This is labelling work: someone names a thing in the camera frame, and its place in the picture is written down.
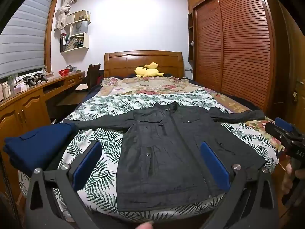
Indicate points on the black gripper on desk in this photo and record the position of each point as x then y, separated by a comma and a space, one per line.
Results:
42, 77
30, 81

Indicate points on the wooden desk cabinet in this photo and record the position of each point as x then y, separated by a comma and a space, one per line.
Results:
23, 109

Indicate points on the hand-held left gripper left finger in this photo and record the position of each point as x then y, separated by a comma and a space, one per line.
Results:
87, 162

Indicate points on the pink tissue box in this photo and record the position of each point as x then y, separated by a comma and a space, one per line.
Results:
20, 88

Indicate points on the white wall shelf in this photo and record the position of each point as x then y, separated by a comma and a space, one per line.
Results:
84, 43

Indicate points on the black jacket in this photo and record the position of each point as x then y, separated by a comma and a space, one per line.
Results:
166, 159

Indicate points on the person's right hand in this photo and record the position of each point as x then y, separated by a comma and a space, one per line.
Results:
287, 179

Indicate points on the white round ornament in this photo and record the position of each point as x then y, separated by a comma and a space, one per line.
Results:
191, 43

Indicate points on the wooden door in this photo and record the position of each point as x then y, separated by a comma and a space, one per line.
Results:
293, 59

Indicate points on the clear green bottle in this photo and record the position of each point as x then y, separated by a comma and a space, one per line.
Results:
11, 83

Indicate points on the folded navy blue garment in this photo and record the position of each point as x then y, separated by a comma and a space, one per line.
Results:
35, 145

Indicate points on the white bottle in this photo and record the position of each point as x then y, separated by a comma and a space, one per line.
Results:
4, 90

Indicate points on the tied beige curtain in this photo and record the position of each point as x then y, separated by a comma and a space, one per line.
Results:
62, 14

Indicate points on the grey window blind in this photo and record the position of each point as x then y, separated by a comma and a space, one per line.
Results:
23, 40

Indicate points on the wooden louvred wardrobe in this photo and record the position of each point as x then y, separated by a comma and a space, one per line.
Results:
238, 52

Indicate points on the waste bin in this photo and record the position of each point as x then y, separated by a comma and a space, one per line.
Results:
53, 120

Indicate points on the wooden window frame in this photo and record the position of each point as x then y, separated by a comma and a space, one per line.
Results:
50, 33

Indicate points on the red basket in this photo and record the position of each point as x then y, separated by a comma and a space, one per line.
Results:
64, 72

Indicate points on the grey desk item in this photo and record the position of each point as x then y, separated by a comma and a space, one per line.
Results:
71, 68

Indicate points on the bed with leaf-print cover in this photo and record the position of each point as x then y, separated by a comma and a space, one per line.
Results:
104, 105

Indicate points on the wooden bed headboard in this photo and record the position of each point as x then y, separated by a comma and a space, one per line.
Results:
126, 63

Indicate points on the dark chair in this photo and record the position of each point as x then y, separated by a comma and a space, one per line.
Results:
93, 75

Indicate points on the grey paper bag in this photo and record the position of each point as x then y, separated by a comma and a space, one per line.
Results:
79, 28

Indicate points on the floral quilt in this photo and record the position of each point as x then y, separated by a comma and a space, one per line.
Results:
147, 85

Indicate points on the row of binders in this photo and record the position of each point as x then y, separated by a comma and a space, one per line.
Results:
63, 42

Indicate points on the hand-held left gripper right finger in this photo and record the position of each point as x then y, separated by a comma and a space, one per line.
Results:
214, 164

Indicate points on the yellow plush toy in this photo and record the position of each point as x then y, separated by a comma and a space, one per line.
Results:
147, 71

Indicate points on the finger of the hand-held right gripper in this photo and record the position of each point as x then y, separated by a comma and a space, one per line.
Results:
283, 124
276, 132

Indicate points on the person's left hand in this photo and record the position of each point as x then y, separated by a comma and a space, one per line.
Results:
146, 225

